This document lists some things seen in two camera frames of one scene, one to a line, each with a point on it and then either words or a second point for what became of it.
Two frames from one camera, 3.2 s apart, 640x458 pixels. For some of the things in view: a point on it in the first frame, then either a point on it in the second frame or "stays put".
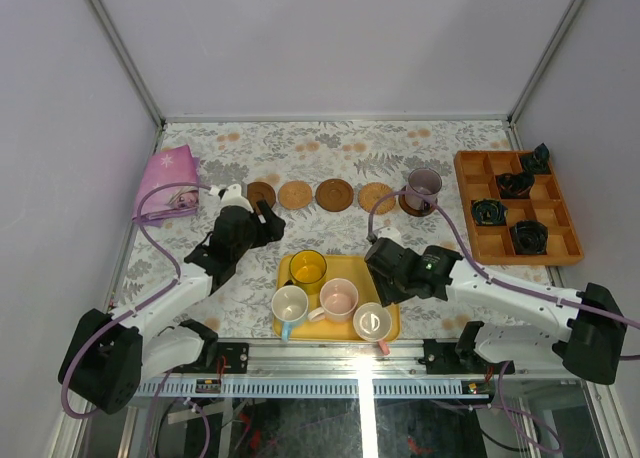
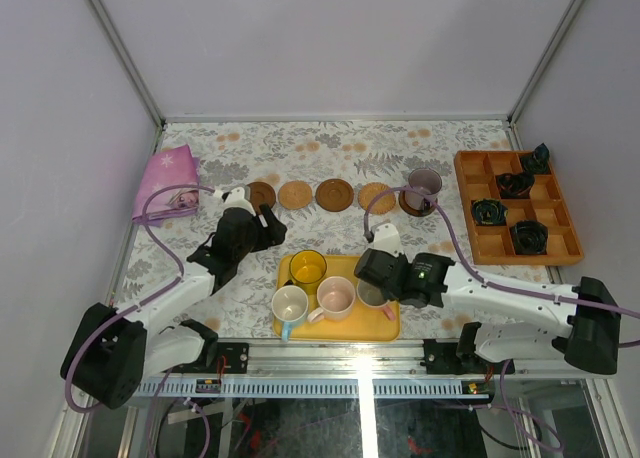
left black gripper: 260,226 stays put
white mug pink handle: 372,323 to 374,296
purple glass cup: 423,180 stays put
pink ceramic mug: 339,300 stays put
